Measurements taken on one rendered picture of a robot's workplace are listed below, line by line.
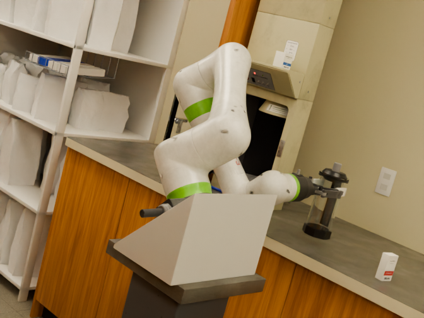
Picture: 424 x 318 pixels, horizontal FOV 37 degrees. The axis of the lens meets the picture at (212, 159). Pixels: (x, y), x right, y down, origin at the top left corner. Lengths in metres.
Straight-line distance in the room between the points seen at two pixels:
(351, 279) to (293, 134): 0.75
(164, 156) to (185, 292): 0.40
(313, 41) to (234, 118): 0.91
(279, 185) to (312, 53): 0.76
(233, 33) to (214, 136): 1.09
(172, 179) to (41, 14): 2.02
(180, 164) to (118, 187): 1.10
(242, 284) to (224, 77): 0.61
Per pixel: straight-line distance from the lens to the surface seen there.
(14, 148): 3.62
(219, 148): 1.68
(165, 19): 3.70
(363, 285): 2.05
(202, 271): 1.62
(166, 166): 1.74
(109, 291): 2.87
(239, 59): 1.99
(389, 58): 2.85
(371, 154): 2.83
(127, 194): 2.75
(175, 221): 1.54
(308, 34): 2.55
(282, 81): 2.49
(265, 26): 2.68
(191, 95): 2.06
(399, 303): 2.00
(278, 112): 2.61
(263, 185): 1.94
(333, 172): 2.23
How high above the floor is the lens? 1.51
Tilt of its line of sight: 10 degrees down
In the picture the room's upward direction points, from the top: 15 degrees clockwise
